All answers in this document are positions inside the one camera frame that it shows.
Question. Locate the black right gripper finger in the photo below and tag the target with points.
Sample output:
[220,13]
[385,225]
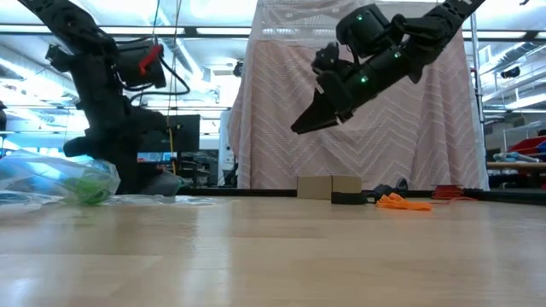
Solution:
[320,125]
[317,113]

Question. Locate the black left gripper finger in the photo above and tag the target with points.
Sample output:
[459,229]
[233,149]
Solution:
[125,179]
[135,177]

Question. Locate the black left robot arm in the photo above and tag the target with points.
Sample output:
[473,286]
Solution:
[68,21]

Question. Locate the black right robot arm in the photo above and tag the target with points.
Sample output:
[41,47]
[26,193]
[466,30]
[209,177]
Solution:
[426,30]

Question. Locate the black rubber band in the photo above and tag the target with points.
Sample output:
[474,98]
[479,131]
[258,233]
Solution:
[347,198]
[390,188]

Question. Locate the orange rubber band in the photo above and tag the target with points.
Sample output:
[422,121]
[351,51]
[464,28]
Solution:
[420,206]
[392,200]

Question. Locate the dark cluttered desk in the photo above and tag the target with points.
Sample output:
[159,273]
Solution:
[196,170]

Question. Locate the small cardboard box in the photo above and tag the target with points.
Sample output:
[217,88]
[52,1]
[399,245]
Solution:
[328,187]

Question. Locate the black computer monitor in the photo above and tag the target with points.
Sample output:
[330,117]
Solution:
[187,136]

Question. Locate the pink chevron curtain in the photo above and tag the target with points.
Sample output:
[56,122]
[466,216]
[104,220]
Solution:
[426,140]

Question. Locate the black tripod stand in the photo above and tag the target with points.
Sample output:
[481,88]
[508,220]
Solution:
[232,172]

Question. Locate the metal curtain rack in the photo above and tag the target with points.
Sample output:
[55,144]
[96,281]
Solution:
[474,64]

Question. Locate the blue white roll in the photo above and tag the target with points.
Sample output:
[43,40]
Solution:
[512,157]

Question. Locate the wooden workbench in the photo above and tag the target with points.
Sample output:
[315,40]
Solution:
[516,166]

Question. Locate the red storage bin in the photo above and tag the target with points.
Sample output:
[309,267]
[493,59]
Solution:
[526,147]

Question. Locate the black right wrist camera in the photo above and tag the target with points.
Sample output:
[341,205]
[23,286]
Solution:
[326,57]

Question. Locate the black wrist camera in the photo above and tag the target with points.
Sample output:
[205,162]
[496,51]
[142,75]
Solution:
[132,72]
[326,57]

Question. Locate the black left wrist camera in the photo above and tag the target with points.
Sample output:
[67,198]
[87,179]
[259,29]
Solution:
[132,72]

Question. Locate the black aluminium table frame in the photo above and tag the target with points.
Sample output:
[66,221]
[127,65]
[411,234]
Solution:
[512,196]

